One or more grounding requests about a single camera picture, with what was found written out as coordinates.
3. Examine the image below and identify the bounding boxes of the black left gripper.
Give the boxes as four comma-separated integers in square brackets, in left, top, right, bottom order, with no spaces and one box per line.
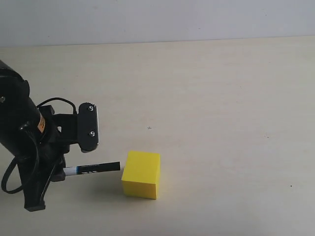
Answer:
[14,104,72,212]

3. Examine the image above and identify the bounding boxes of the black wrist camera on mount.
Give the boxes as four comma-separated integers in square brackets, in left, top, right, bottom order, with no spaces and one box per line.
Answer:
[77,103,99,153]

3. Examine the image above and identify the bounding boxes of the yellow foam cube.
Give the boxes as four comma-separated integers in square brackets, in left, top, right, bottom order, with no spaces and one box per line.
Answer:
[122,151,160,200]

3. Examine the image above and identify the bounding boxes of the black and white whiteboard marker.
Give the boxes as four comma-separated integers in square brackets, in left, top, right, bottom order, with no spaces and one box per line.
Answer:
[63,162,121,177]

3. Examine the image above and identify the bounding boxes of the black camera cable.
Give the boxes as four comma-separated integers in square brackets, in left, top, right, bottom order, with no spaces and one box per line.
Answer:
[1,97,76,195]

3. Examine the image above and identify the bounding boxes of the black and grey left robot arm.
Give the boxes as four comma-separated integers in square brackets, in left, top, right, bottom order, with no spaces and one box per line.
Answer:
[0,62,70,212]

